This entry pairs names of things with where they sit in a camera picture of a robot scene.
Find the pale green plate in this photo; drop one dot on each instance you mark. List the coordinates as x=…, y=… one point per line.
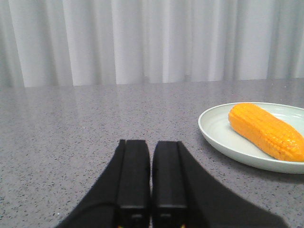
x=215, y=128

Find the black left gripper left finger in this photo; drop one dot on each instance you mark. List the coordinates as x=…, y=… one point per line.
x=120, y=198

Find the orange corn cob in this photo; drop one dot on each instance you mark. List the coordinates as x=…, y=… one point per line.
x=270, y=134

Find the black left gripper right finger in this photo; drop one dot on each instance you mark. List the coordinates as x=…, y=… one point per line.
x=185, y=195

